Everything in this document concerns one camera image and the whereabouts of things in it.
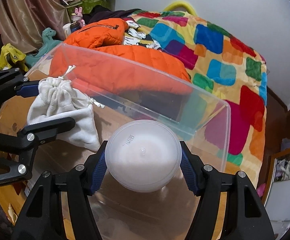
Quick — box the yellow cloth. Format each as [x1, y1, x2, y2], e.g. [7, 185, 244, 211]
[0, 43, 29, 72]

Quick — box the pink satin curtain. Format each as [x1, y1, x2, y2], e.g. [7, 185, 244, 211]
[0, 0, 70, 54]

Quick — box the teal dinosaur plush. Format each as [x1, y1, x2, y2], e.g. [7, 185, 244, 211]
[25, 28, 62, 67]

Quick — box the yellow pillow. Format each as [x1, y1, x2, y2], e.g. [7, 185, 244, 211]
[163, 0, 197, 16]

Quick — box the white drawstring cloth pouch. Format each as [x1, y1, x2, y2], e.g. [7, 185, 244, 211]
[27, 65, 100, 152]

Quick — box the clear plastic storage bin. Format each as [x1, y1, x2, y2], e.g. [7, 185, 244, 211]
[28, 44, 230, 239]

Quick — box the orange puffer jacket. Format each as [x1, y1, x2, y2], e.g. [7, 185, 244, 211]
[49, 18, 192, 95]

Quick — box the colourful patchwork blanket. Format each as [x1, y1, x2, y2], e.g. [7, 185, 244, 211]
[129, 10, 267, 184]

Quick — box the white round plastic jar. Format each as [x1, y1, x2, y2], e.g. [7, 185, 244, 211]
[105, 120, 182, 193]

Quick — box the white cup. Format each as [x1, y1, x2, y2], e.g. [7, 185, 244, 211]
[63, 23, 71, 38]

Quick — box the pink bunny figure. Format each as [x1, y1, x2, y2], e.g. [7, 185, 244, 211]
[71, 7, 85, 28]

